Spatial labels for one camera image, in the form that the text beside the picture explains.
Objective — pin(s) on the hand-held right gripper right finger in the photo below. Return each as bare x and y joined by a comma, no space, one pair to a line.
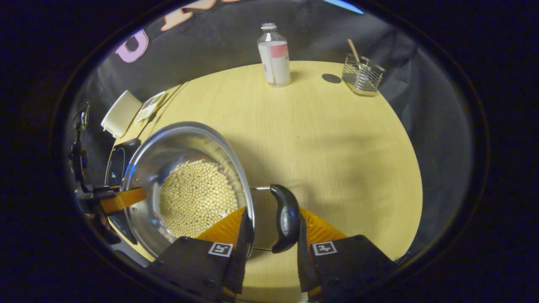
305,265

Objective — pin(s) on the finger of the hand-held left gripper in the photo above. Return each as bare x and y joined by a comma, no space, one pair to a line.
126,198

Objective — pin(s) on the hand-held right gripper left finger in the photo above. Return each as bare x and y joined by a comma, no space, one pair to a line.
242,261

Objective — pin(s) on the black induction cooktop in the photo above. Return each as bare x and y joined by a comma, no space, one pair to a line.
120,162

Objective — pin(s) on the white toaster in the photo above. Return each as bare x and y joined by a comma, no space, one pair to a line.
120,115

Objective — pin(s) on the pile of yellow beans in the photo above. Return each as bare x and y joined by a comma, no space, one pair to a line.
193,198

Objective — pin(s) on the white divided bean dish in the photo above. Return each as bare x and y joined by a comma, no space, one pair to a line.
149,107

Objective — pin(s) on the small black disc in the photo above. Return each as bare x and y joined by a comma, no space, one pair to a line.
332,78

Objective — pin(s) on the clear bottle with pink label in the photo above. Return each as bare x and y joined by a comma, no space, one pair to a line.
276,67

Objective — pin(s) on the wooden stick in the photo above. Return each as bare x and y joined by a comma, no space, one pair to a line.
353,49

